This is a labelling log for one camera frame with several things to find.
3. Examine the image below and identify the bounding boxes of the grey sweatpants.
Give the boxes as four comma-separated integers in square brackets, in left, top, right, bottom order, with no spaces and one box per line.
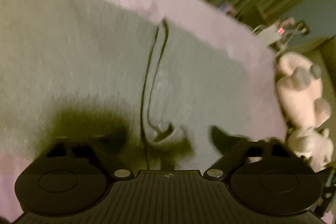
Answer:
[1,0,254,171]

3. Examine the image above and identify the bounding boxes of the pink plush toy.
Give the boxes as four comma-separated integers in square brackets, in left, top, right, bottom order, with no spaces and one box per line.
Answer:
[276,52,334,172]

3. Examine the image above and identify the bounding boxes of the white device with red light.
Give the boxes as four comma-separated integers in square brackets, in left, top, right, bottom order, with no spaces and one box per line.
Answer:
[252,18,311,50]

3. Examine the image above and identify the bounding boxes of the pink fleece blanket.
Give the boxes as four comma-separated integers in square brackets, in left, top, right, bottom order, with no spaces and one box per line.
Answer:
[1,0,285,221]

